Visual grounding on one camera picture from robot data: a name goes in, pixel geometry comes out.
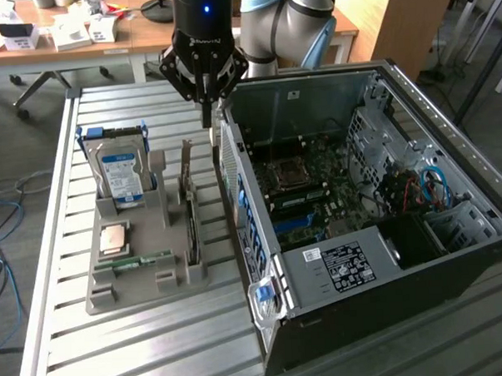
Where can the wooden office desk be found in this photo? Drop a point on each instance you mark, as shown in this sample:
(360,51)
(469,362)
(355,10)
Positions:
(152,34)
(41,55)

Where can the metal CPU socket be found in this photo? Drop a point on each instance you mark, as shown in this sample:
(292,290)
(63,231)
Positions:
(291,171)

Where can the grey plastic parts rack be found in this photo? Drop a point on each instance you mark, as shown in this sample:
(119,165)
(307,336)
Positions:
(145,242)

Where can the green graphics card black fan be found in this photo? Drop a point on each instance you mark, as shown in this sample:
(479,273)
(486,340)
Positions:
(190,207)

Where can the hard disk with blue caddy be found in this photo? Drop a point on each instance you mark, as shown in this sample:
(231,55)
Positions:
(117,173)

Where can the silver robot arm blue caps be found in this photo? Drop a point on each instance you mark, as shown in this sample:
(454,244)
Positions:
(264,25)

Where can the blue expansion slot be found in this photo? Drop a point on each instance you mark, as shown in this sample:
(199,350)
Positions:
(292,224)

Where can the black monitor stand base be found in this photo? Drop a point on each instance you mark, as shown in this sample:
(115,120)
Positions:
(156,11)

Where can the copper-toned CPU chip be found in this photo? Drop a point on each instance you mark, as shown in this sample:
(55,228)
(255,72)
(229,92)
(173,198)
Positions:
(112,239)

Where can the white box with label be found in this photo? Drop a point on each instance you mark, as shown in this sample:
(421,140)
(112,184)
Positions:
(102,30)

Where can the white box black lid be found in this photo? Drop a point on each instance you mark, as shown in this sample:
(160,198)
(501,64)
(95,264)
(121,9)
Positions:
(19,37)

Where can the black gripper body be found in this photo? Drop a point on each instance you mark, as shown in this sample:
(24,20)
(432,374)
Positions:
(202,27)

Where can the wooden cabinet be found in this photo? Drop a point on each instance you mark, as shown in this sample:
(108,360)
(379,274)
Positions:
(414,22)

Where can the silver disk bay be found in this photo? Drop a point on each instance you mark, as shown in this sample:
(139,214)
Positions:
(461,229)

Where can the white cardboard box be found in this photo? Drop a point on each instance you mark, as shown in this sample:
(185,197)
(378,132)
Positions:
(71,35)

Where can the grey power supply unit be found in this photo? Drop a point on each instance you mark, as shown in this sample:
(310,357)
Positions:
(304,273)

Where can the blue case latch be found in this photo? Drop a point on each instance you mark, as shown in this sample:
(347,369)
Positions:
(262,293)

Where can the green RAM stick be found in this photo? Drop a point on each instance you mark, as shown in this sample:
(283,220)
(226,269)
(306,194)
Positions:
(133,261)
(301,200)

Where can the black open PC case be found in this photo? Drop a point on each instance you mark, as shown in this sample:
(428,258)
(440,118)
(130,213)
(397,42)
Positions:
(365,316)

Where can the grey cup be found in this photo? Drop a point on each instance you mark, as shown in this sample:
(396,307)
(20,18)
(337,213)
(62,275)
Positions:
(45,1)

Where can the perforated metal drive cage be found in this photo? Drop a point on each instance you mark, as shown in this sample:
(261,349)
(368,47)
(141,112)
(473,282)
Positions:
(374,157)

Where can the green motherboard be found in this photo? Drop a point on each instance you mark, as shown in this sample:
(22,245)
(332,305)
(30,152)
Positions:
(339,201)

